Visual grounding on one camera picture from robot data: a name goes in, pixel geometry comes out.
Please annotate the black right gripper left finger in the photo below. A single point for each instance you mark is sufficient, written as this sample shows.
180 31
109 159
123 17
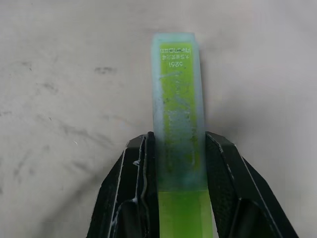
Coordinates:
128 188

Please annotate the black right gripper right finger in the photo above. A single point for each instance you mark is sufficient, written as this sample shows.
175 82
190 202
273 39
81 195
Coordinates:
237 188

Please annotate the green translucent plastic bar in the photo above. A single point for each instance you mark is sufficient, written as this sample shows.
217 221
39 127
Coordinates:
178 99

